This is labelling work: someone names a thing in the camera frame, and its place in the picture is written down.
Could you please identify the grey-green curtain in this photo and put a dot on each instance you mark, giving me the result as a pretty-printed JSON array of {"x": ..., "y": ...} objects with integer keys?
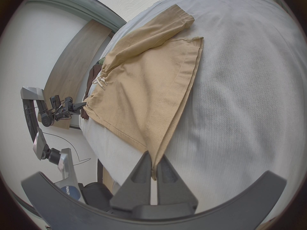
[{"x": 72, "y": 1}]

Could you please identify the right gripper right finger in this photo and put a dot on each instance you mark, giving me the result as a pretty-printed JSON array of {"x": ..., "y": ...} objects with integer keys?
[{"x": 172, "y": 190}]

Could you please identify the green garment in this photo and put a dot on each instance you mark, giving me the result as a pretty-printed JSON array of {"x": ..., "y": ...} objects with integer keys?
[{"x": 101, "y": 61}]

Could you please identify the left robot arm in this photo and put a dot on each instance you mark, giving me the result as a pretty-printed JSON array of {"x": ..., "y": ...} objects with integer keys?
[{"x": 31, "y": 93}]

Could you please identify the tan shorts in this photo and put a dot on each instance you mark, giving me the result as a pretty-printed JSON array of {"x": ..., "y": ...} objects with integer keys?
[{"x": 148, "y": 80}]

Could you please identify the brown garment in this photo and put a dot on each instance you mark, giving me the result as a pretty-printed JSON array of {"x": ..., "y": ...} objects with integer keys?
[{"x": 92, "y": 78}]

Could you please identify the bed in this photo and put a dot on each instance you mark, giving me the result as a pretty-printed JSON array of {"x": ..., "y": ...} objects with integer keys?
[{"x": 239, "y": 92}]

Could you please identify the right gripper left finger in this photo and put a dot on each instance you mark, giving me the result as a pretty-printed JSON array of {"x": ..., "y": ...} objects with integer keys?
[{"x": 136, "y": 186}]

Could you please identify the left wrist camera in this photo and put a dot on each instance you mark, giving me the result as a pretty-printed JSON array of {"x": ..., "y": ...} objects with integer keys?
[{"x": 68, "y": 100}]

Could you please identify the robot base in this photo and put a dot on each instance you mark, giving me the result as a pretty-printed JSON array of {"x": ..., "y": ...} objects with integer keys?
[{"x": 67, "y": 166}]

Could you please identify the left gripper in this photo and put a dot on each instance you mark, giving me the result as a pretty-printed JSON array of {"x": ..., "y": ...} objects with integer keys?
[{"x": 71, "y": 109}]

